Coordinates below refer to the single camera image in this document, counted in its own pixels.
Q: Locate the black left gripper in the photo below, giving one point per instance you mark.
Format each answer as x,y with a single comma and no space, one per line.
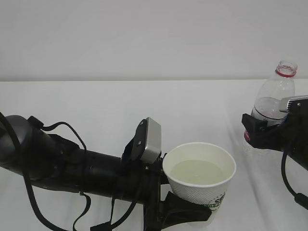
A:
173,210

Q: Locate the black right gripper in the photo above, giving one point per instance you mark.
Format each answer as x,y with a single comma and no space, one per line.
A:
292,132

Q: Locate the clear water bottle red label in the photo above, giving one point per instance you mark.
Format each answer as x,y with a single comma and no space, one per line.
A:
266,104

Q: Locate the white paper cup green logo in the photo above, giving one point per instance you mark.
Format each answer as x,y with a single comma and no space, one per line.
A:
200,173

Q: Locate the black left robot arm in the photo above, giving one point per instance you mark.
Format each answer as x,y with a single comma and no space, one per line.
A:
49,161

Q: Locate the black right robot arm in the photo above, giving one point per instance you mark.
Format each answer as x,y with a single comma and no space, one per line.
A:
300,157

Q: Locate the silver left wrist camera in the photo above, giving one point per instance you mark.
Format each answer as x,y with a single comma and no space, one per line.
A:
146,145

